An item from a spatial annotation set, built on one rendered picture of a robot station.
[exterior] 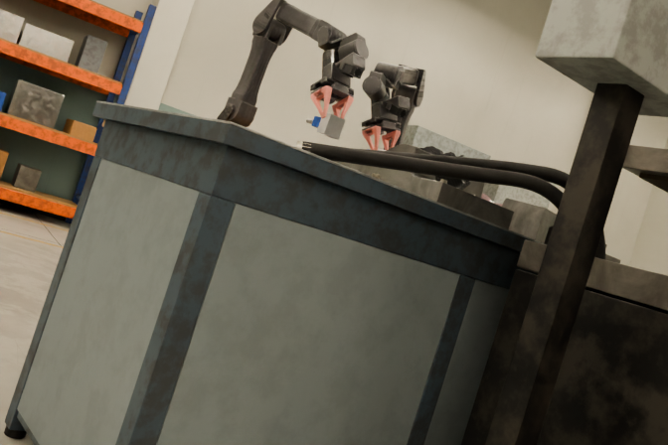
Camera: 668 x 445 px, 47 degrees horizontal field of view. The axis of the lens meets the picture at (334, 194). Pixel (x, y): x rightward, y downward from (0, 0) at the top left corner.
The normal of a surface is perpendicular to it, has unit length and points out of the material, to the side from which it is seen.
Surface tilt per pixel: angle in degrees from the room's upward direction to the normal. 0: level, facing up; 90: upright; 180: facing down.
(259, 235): 90
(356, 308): 90
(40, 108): 90
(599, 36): 90
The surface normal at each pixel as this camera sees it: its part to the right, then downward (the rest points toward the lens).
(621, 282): -0.76, -0.27
